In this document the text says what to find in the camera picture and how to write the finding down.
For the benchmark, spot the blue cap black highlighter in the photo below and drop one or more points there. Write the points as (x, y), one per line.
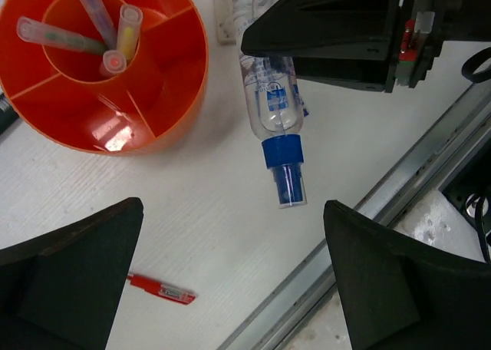
(8, 115)

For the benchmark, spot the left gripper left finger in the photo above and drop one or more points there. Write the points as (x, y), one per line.
(61, 290)

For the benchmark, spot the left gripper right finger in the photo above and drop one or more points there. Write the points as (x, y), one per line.
(399, 293)

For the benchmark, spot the clear green pen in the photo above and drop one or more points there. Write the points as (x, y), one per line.
(39, 33)

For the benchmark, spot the orange round compartment organizer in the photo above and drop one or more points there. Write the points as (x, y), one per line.
(63, 96)

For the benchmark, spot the clear bottle blue cap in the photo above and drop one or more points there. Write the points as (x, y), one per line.
(275, 107)

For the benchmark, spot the red gel pen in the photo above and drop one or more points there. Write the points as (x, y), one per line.
(161, 289)

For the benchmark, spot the white eraser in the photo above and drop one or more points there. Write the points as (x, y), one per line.
(225, 28)

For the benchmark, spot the slim yellow marker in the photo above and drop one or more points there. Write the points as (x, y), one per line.
(128, 32)

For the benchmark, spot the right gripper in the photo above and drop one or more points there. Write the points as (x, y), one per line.
(367, 45)

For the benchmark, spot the slim pink orange marker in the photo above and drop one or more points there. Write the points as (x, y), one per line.
(113, 63)

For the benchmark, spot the front aluminium rail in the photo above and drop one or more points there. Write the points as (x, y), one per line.
(408, 199)

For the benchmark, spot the blue ballpoint pen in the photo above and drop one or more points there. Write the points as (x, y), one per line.
(303, 102)

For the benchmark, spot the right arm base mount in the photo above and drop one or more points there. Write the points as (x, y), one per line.
(469, 193)

